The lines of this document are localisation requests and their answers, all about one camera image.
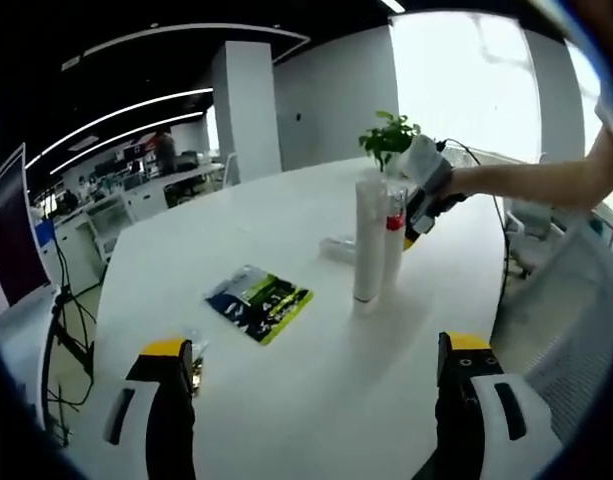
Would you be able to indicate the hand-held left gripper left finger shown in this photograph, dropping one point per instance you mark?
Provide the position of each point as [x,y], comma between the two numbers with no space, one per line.
[136,410]

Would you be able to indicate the green potted plant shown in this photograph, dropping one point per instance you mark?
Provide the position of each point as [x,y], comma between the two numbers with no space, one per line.
[386,137]

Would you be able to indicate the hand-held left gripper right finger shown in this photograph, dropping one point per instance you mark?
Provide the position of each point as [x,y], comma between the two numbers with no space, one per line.
[486,400]

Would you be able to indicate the silver laptop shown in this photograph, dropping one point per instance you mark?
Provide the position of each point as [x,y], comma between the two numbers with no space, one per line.
[11,240]

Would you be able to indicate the red-collared white skincare bottle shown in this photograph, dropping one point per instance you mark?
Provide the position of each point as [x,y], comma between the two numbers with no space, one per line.
[392,255]

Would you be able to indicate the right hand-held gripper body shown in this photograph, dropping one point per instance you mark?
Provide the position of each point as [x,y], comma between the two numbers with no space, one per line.
[428,165]

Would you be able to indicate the small clear-capped skincare bottle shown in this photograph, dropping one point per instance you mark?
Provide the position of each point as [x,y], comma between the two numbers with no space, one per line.
[343,255]
[336,244]

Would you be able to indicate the long ceiling light strip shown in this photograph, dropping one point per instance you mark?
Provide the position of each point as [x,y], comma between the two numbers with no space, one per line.
[136,105]
[151,126]

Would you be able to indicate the green black skincare sachet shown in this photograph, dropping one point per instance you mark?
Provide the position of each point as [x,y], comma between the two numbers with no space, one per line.
[261,305]

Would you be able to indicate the person's right hand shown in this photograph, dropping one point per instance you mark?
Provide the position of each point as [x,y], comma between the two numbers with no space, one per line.
[465,185]

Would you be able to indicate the black laptop stand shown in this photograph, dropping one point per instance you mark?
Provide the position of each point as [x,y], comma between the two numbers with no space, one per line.
[73,345]

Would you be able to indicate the white plastic chair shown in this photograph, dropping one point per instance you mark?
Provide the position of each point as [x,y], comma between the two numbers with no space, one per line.
[231,170]

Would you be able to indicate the white swivel chair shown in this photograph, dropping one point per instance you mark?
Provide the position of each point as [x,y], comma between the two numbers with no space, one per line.
[528,225]

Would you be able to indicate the white mesh office chair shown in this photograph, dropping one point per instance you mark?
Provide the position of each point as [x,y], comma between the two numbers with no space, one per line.
[576,325]

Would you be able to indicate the white skincare tube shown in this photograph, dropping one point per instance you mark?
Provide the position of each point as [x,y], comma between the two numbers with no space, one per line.
[367,240]

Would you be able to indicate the white office desk row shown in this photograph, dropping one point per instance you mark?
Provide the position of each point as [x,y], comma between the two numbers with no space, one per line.
[146,200]

